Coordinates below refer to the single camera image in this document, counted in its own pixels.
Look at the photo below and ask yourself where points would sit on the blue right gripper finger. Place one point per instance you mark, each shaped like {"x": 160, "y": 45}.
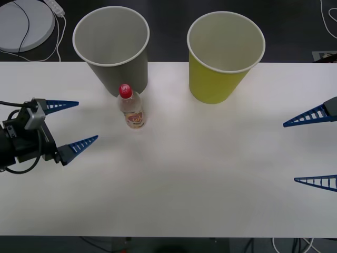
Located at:
{"x": 332, "y": 183}
{"x": 330, "y": 110}

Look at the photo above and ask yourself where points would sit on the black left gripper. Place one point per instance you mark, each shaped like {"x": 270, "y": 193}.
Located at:
{"x": 46, "y": 147}

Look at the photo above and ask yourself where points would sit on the clear bottle with red cap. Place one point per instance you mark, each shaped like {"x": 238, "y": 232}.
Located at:
{"x": 134, "y": 113}

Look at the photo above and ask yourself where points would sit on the silver-black left robot arm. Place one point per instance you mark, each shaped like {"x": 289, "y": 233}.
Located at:
{"x": 5, "y": 147}

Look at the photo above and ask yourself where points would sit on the grey floor plate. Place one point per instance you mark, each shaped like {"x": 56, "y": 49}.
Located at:
{"x": 317, "y": 56}

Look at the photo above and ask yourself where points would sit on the grey plastic waste bin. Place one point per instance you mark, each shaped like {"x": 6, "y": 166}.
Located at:
{"x": 118, "y": 73}

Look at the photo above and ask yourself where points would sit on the white round floor base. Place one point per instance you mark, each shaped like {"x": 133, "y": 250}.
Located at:
{"x": 10, "y": 26}

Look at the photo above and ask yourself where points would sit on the yellow-green plastic waste bin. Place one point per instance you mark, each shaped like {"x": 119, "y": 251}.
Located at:
{"x": 213, "y": 84}

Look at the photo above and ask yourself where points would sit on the white power strip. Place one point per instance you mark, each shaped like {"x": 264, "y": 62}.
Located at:
{"x": 56, "y": 6}

